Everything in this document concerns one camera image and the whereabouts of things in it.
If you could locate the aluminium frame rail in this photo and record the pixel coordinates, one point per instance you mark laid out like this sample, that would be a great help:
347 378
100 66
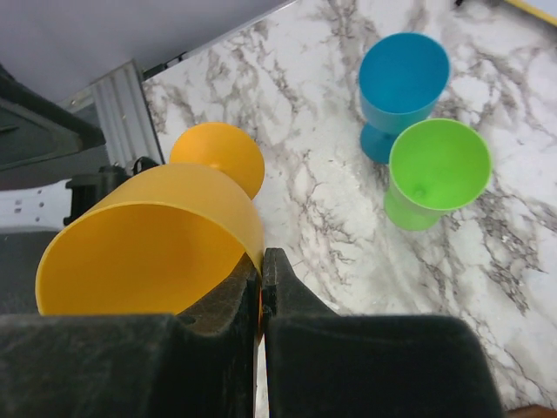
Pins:
116 103

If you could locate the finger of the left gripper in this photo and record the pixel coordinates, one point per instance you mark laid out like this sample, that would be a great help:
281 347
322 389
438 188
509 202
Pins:
33 129

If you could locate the blue plastic wine glass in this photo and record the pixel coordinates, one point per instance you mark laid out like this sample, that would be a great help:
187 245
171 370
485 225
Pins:
400 81

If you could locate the small framed whiteboard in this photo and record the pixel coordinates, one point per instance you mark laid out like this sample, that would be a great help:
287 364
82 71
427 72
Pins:
545 10

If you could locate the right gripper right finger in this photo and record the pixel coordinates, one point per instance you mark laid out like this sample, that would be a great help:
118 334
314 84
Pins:
322 364

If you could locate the green plastic wine glass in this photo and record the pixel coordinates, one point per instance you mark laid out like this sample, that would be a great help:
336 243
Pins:
436 167

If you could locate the yellow plastic wine glass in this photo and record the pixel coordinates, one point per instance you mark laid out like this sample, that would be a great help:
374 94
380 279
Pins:
164 238

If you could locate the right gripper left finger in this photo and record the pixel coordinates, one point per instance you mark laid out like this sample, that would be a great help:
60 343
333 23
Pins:
199 363

